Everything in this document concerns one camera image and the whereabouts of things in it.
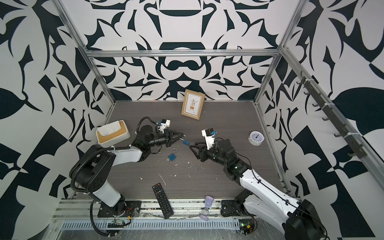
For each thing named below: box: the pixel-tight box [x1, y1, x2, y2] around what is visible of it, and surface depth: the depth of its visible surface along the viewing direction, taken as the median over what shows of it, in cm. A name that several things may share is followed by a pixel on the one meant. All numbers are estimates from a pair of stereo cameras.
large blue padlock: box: [168, 148, 178, 161], surface depth 94 cm
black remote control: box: [152, 183, 174, 219], surface depth 77 cm
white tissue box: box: [96, 119, 131, 148], surface depth 97 cm
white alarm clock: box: [248, 130, 265, 146], surface depth 99 cm
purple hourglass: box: [199, 195, 214, 221], surface depth 75 cm
